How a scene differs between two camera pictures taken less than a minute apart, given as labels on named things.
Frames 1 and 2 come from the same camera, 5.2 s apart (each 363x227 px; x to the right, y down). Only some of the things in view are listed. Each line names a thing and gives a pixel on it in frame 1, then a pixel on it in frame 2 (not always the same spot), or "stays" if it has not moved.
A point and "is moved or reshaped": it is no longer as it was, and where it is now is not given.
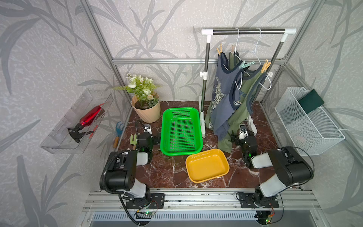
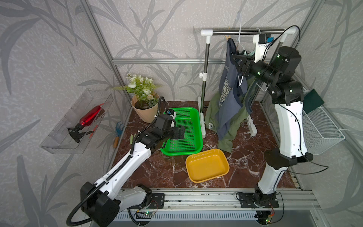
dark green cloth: [311, 101] stays
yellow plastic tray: [207, 165] stays
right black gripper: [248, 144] to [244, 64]
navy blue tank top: [226, 96] is moved or reshaped
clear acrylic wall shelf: [72, 134] stays
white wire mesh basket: [312, 133] stays
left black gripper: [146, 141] to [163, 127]
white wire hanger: [239, 59] to [241, 83]
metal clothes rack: [209, 32] stays
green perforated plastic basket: [181, 132] stays
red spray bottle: [90, 116] stays
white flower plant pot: [146, 101] stays
